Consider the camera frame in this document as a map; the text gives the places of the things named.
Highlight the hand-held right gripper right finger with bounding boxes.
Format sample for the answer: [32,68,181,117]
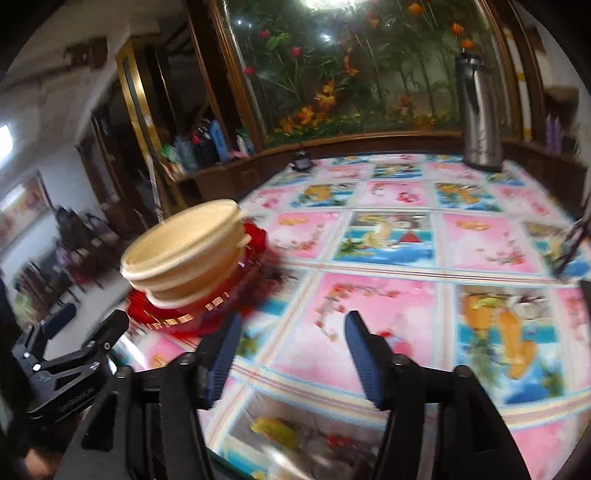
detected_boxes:
[344,310,532,480]

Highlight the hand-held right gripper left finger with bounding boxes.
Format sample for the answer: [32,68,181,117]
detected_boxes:
[58,313,245,480]

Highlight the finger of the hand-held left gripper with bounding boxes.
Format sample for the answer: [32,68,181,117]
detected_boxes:
[11,302,78,371]
[36,309,131,376]

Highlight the red glass plate gold print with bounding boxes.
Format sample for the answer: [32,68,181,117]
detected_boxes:
[126,286,245,339]

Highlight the small beige plastic bowl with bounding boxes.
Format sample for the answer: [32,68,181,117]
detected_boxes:
[139,258,245,310]

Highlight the red glass plate white label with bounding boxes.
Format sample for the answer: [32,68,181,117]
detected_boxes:
[198,220,283,319]

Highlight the large beige plastic bowl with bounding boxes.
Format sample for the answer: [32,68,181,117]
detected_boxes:
[120,198,252,283]

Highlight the person's left hand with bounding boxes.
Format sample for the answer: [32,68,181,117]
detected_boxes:
[24,449,58,480]

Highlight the dark wooden chair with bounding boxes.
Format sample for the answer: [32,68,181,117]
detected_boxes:
[18,207,116,315]

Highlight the blue plastic bottle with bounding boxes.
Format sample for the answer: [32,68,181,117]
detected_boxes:
[210,121,232,163]

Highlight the stainless steel thermos jug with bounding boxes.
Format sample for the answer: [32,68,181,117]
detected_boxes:
[454,50,505,172]

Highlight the framed wall picture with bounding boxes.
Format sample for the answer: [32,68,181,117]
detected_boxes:
[0,172,52,252]

